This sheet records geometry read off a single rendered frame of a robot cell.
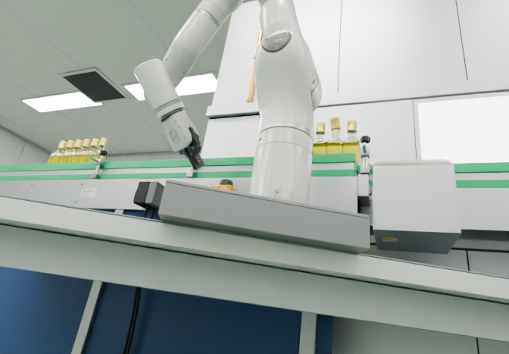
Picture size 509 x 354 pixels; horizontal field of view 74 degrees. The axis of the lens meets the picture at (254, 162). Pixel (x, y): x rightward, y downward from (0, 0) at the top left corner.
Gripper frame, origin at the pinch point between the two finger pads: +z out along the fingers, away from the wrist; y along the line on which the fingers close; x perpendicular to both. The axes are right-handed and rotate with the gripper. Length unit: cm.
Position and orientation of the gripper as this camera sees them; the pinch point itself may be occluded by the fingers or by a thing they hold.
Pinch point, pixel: (196, 161)
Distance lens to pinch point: 102.9
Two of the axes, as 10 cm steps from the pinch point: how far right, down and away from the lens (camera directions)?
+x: 6.4, -3.9, 6.7
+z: 4.4, 8.9, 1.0
